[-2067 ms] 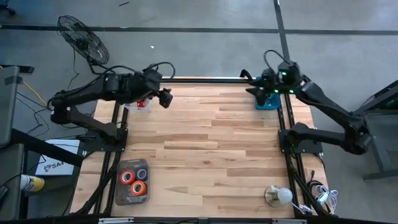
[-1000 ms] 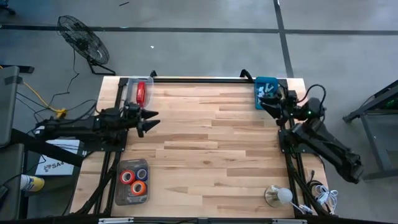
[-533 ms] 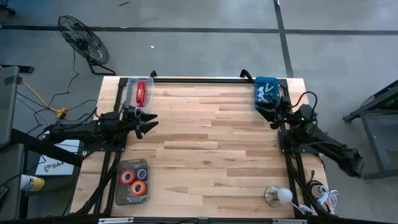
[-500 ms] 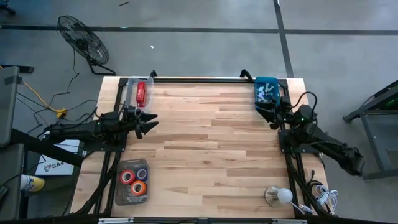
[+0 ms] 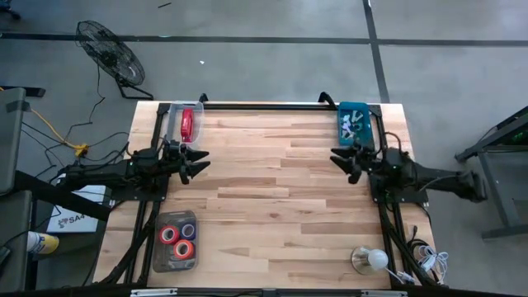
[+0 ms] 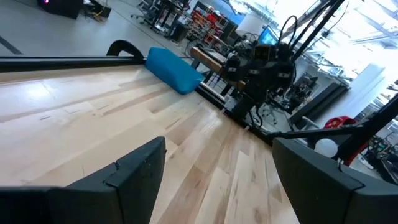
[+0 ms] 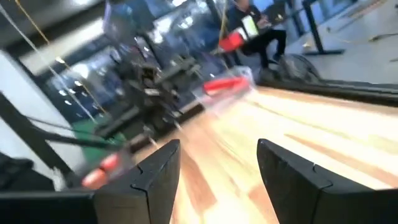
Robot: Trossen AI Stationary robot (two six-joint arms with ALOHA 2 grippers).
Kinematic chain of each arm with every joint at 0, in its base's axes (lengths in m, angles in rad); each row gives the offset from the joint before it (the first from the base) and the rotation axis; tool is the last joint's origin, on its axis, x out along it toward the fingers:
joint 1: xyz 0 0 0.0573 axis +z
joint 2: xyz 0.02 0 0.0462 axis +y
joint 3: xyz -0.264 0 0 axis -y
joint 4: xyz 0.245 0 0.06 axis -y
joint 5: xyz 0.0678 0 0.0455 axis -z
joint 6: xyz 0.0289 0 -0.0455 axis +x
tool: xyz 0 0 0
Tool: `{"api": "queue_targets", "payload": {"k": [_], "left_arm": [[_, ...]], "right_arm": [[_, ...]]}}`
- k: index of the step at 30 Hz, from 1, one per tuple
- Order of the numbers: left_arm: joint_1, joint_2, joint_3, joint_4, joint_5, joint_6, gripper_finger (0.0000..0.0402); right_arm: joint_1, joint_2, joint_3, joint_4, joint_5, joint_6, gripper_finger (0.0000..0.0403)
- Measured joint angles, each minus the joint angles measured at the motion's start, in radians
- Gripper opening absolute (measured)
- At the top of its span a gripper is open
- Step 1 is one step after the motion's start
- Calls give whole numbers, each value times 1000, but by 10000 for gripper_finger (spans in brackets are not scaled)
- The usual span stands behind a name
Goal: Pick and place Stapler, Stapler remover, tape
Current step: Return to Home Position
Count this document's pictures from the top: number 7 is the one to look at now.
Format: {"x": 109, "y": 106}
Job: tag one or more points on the seated person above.
{"x": 264, "y": 37}

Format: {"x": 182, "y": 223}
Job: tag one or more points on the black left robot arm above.
{"x": 146, "y": 90}

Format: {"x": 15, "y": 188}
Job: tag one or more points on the clear plastic bin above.
{"x": 199, "y": 99}

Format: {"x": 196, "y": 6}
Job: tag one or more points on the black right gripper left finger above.
{"x": 149, "y": 193}

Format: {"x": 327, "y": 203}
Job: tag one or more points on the black floor fan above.
{"x": 298, "y": 70}

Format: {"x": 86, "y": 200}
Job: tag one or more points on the red stapler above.
{"x": 225, "y": 85}

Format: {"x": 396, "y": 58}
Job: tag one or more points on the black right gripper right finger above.
{"x": 298, "y": 193}

